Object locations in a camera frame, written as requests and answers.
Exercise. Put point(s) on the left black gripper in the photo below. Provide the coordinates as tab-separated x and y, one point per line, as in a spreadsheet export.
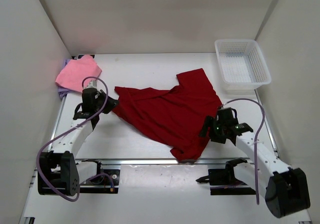
111	103

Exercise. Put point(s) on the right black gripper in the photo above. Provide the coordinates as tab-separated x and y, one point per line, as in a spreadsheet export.
210	122

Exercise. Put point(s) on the red t shirt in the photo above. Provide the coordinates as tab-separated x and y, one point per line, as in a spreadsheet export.
172	117

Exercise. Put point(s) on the pink t shirt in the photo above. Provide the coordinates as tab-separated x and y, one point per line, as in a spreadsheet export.
76	70

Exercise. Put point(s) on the purple t shirt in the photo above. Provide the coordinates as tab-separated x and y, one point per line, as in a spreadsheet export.
62	92

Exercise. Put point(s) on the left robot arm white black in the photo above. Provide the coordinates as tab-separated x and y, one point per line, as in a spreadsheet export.
58	171

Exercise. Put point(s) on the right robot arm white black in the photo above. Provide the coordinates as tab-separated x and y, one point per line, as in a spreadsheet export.
284	189

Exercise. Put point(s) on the white plastic basket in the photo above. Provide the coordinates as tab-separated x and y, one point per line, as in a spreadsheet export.
242	65

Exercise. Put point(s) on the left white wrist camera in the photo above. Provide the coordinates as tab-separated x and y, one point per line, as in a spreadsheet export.
92	84

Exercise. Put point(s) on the aluminium rail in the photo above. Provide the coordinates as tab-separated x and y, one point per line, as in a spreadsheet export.
158	161

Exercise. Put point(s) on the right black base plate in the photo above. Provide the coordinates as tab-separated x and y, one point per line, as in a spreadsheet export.
221	185

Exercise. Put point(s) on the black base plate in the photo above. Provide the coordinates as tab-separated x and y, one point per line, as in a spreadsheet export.
221	185
106	181

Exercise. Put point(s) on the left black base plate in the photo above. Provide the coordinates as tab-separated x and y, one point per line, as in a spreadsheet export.
106	181

